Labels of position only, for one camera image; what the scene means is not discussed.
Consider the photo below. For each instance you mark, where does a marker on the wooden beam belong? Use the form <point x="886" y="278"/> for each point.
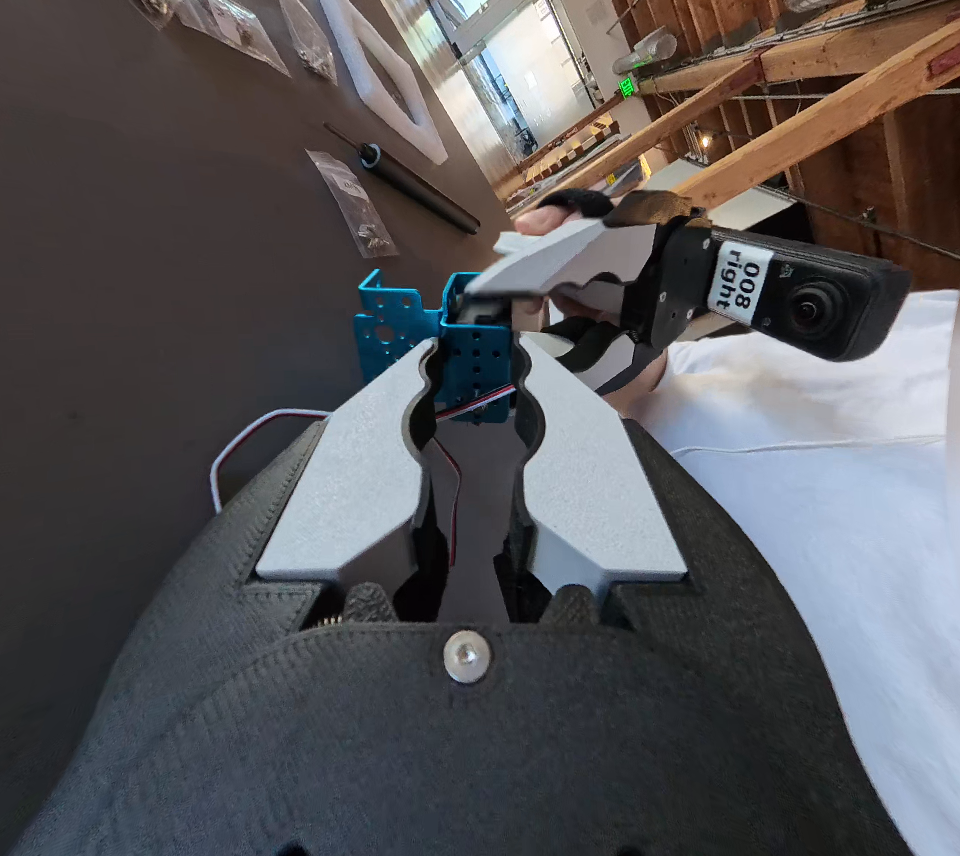
<point x="825" y="114"/>

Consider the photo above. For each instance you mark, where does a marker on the clear plastic screw bag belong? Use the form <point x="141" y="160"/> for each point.
<point x="307" y="39"/>

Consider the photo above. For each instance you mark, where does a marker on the clear screw bag white label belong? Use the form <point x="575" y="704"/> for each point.
<point x="349" y="185"/>

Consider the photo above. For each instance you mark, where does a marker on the green exit sign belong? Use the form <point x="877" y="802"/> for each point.
<point x="627" y="87"/>

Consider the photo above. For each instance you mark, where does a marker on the long clear screw bag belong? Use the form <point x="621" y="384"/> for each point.
<point x="225" y="16"/>

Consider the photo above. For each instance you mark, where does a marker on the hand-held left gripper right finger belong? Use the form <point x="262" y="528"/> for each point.
<point x="600" y="496"/>

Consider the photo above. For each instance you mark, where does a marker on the black servo with blue bracket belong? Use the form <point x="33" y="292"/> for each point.
<point x="465" y="354"/>

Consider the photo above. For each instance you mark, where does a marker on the person's right hand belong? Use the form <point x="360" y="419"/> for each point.
<point x="544" y="220"/>

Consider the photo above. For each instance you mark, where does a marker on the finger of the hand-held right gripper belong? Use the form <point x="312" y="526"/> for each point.
<point x="592" y="300"/>
<point x="577" y="256"/>

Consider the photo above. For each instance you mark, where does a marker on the dark desk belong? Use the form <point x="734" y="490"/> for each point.
<point x="112" y="271"/>

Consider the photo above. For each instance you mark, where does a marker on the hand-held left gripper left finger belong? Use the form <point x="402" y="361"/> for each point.
<point x="345" y="496"/>

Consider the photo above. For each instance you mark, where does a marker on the person's white shirt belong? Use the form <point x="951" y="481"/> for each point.
<point x="825" y="571"/>

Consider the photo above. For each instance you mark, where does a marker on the white foam frame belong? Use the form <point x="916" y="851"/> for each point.
<point x="337" y="24"/>

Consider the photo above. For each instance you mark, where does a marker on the black screwdriver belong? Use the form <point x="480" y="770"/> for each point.
<point x="420" y="193"/>

